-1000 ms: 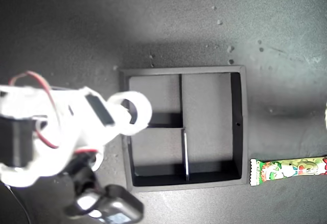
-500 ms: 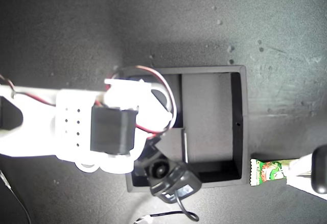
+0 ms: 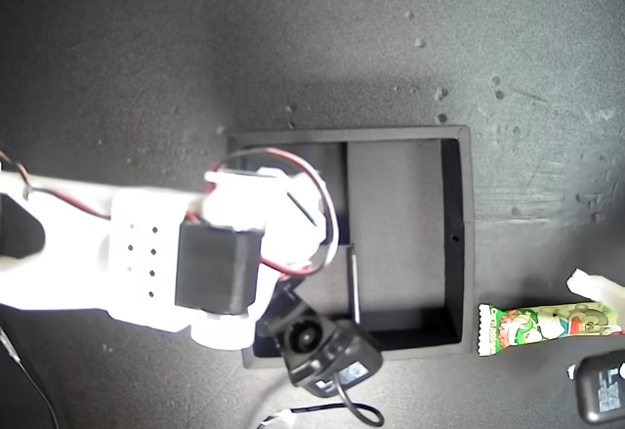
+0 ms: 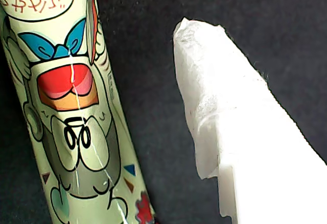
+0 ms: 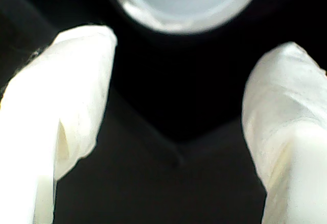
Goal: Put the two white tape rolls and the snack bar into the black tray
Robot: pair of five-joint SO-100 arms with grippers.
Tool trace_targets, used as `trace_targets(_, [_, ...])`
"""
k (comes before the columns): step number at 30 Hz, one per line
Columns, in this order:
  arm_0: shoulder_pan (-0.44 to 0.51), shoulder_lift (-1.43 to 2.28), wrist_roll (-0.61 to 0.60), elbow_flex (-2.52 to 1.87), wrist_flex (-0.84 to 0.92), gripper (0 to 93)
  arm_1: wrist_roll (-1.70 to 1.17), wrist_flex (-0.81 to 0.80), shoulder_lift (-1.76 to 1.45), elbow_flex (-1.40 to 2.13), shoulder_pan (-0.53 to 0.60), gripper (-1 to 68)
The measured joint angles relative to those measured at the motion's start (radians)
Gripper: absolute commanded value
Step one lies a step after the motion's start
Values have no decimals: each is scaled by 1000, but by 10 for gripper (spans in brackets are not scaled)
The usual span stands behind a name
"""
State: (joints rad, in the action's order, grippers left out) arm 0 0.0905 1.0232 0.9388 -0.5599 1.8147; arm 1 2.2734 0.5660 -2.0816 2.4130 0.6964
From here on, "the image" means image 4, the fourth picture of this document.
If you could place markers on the snack bar printed green wrapper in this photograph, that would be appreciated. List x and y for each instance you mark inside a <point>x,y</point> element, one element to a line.
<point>76,132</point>

